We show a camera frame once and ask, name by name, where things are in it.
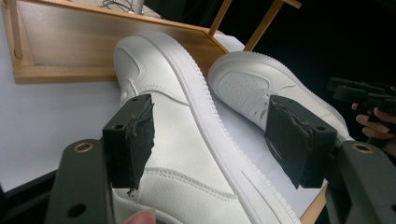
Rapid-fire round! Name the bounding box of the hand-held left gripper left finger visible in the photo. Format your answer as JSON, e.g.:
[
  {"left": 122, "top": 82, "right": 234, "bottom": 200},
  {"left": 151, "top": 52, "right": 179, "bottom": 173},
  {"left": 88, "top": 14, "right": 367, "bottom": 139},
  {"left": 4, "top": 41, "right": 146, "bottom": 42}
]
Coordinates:
[{"left": 102, "top": 92, "right": 156, "bottom": 196}]

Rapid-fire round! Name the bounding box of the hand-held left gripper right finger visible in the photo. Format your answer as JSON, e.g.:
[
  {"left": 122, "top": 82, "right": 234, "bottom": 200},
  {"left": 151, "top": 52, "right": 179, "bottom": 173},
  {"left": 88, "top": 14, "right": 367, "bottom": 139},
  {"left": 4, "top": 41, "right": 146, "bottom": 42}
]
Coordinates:
[{"left": 263, "top": 94, "right": 339, "bottom": 190}]

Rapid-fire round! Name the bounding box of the white leather sneaker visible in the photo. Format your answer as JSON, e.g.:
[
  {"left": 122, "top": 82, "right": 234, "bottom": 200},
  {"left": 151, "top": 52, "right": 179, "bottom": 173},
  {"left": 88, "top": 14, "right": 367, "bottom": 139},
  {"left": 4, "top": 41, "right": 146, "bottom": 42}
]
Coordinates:
[
  {"left": 112, "top": 30, "right": 302, "bottom": 224},
  {"left": 207, "top": 50, "right": 354, "bottom": 145}
]

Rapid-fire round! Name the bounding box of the wooden shoe rack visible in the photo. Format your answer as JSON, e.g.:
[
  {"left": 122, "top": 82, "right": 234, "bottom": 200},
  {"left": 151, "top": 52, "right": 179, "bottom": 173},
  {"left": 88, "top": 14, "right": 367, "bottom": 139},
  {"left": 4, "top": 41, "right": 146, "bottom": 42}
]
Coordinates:
[{"left": 1, "top": 0, "right": 303, "bottom": 85}]

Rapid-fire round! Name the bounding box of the grey metal stand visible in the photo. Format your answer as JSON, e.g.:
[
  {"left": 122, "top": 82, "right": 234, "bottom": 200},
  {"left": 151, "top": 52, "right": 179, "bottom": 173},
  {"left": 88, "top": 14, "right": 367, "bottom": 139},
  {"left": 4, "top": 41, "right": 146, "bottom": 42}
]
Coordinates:
[{"left": 134, "top": 0, "right": 147, "bottom": 15}]

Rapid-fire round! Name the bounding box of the dark cable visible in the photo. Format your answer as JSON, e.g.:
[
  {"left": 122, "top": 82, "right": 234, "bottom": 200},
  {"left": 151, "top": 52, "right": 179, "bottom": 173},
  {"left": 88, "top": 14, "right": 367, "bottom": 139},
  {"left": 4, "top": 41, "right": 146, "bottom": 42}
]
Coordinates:
[{"left": 99, "top": 0, "right": 135, "bottom": 13}]

